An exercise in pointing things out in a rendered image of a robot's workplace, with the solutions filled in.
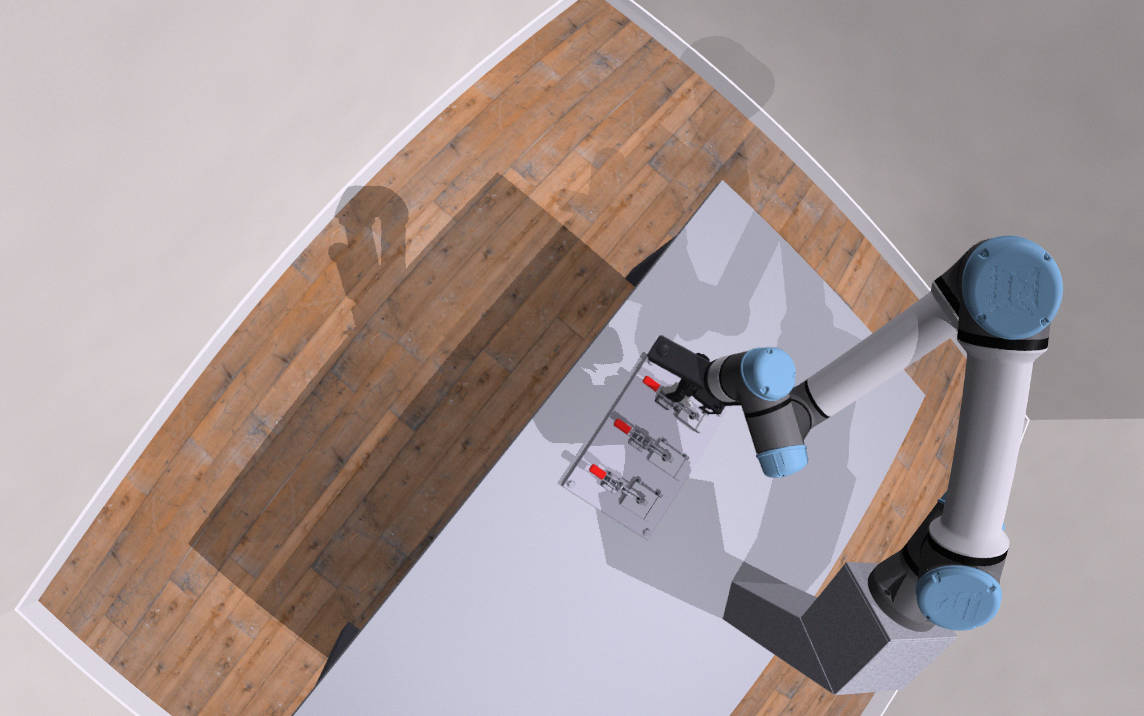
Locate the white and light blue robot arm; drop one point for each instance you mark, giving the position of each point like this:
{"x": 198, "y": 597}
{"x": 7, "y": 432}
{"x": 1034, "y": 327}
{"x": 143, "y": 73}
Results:
{"x": 1012, "y": 289}

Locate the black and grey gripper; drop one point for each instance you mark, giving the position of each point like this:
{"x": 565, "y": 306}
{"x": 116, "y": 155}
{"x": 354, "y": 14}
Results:
{"x": 683, "y": 391}

